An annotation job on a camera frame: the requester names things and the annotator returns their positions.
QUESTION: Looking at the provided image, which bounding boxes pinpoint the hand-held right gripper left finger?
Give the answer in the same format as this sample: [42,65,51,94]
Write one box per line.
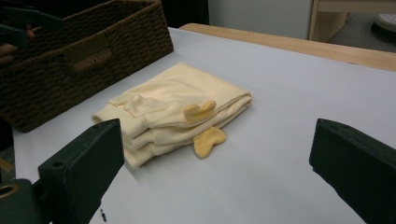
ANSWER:
[37,119,125,224]

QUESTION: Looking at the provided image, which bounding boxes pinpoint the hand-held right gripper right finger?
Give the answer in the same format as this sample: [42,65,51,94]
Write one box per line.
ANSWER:
[308,118,396,224]

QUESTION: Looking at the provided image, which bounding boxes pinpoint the brown wicker basket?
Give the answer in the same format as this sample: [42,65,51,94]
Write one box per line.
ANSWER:
[0,0,175,133]

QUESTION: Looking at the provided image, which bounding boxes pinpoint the pale yellow pants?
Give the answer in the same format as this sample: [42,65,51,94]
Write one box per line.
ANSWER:
[92,61,253,170]

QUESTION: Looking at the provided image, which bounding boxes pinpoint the white table mat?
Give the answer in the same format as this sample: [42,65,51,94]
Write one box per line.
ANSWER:
[12,27,396,224]

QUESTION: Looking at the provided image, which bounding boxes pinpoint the round floor device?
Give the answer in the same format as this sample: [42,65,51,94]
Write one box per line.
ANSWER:
[370,12,396,43]

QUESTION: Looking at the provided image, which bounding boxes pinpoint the wooden table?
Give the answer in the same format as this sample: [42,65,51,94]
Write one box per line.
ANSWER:
[179,22,396,73]

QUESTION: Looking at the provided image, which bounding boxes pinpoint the light wooden desk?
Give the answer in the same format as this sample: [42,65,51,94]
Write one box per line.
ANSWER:
[308,0,396,44]

